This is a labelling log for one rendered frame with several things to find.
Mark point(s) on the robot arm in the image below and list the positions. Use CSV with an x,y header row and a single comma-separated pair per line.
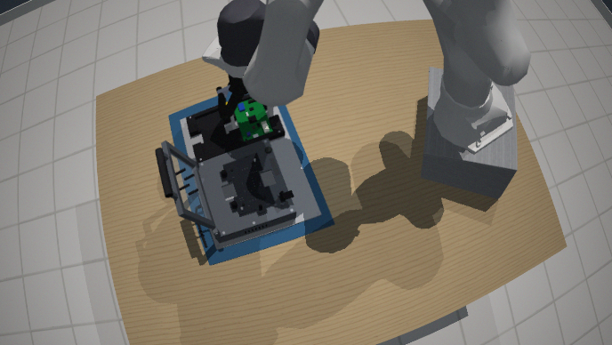
x,y
488,37

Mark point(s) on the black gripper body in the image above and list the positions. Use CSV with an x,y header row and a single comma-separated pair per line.
x,y
236,84

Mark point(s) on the green circuit board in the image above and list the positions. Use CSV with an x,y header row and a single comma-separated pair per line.
x,y
252,119

